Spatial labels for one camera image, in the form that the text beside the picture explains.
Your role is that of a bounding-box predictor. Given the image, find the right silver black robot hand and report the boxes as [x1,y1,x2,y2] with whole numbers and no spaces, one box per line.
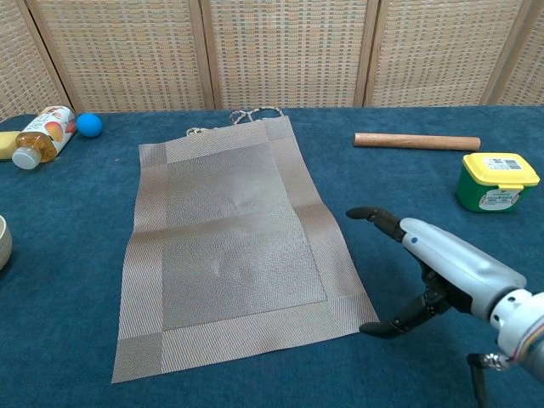
[345,206,528,339]

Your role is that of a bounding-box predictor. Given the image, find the beige woven placemat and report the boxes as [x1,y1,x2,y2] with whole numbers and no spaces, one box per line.
[111,115,380,384]

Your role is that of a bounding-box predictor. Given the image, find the beige round bowl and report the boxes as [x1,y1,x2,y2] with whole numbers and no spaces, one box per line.
[0,215,14,271]

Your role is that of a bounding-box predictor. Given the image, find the green container yellow lid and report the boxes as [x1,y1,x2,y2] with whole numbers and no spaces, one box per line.
[455,152,541,213]

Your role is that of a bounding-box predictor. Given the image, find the wooden rolling pin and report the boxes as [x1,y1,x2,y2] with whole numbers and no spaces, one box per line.
[353,132,482,151]

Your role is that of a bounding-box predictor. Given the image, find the woven folding screen panel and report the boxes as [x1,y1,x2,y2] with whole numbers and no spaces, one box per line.
[189,0,379,111]
[354,0,539,108]
[0,0,65,122]
[25,0,216,114]
[482,0,544,107]

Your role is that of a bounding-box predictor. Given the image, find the blue ball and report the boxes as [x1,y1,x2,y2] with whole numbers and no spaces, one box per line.
[76,112,104,139]

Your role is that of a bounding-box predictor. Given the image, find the blue felt table cover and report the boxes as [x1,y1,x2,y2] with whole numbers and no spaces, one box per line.
[0,105,544,408]

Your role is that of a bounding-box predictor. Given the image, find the juice bottle white cap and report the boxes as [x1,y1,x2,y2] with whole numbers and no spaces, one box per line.
[11,105,78,171]

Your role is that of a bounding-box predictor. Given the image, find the yellow sponge block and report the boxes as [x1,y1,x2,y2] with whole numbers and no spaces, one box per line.
[0,130,22,162]

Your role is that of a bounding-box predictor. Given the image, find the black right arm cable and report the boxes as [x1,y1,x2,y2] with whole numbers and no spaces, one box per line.
[466,352,507,408]

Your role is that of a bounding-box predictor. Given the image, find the coiled beige braided rope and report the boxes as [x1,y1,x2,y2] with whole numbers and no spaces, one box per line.
[185,106,285,138]

